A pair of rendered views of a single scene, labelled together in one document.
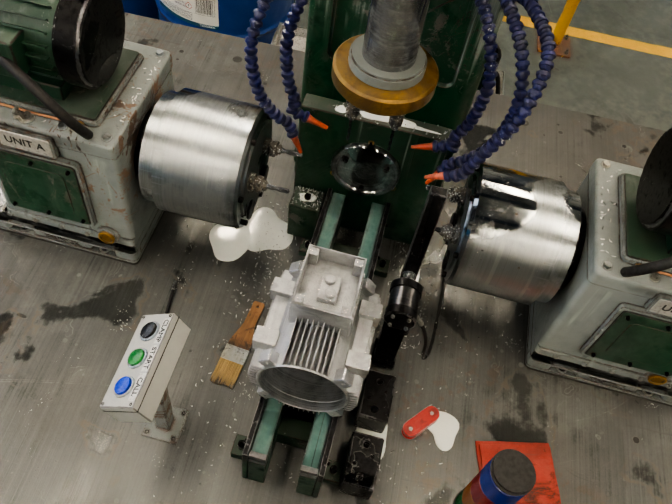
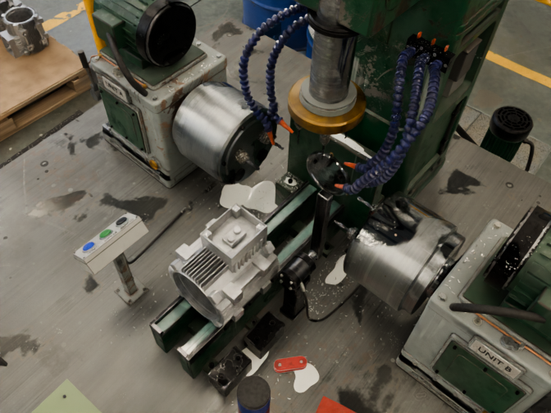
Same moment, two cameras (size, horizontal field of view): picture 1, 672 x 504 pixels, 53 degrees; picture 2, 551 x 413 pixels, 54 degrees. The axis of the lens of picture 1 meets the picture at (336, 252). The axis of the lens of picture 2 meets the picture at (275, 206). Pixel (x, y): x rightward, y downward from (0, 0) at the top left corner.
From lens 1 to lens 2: 50 cm
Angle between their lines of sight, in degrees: 20
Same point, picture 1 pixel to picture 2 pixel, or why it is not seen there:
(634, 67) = not seen: outside the picture
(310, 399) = (207, 309)
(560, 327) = (414, 338)
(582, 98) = not seen: outside the picture
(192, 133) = (207, 111)
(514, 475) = (252, 394)
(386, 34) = (316, 74)
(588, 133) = not seen: outside the picture
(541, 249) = (404, 268)
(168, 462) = (120, 314)
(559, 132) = (537, 201)
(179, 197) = (189, 150)
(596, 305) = (436, 328)
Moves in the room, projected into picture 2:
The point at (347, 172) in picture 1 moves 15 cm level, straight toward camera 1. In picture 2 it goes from (316, 171) to (286, 205)
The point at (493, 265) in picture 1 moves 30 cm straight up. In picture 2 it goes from (368, 267) to (393, 187)
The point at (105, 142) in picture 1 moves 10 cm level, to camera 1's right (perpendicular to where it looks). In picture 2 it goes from (152, 101) to (179, 116)
